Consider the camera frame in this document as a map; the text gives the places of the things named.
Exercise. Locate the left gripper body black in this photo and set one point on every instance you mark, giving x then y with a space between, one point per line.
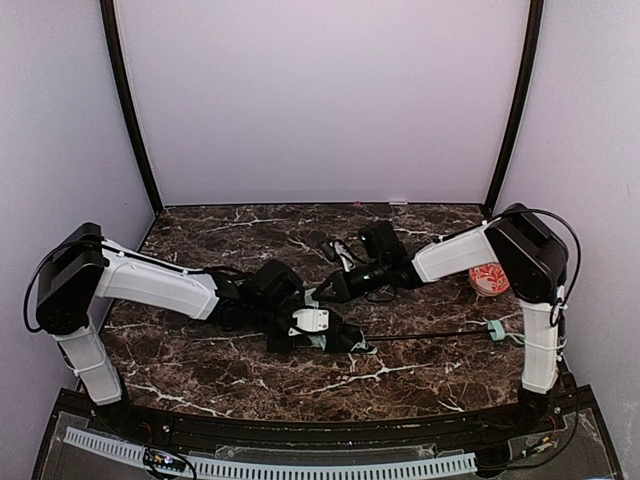
333 333

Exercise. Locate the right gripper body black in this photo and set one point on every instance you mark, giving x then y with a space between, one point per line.
341 284

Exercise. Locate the mint green folding umbrella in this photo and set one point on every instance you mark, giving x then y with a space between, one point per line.
342 337

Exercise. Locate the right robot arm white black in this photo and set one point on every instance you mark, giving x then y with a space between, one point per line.
532 256

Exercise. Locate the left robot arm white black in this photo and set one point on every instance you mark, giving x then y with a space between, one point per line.
87 266

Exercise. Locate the red white patterned bowl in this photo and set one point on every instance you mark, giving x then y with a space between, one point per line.
489 280

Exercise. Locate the small green circuit board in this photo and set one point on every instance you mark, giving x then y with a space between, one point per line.
160 461

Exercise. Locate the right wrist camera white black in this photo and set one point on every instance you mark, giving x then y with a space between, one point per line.
336 251

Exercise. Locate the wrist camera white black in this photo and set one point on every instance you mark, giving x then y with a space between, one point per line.
309 321
336 251

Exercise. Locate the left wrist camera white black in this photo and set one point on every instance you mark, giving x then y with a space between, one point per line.
309 321

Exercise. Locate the grey slotted cable duct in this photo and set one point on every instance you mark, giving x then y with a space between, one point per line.
208 467

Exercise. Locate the black front frame rail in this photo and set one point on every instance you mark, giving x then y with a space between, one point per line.
482 429

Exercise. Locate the right black corner post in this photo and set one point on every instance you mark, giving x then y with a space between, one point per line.
521 89

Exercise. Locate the black corner post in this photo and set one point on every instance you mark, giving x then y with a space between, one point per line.
521 89
128 110

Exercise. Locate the left black corner post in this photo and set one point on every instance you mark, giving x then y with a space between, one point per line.
128 110

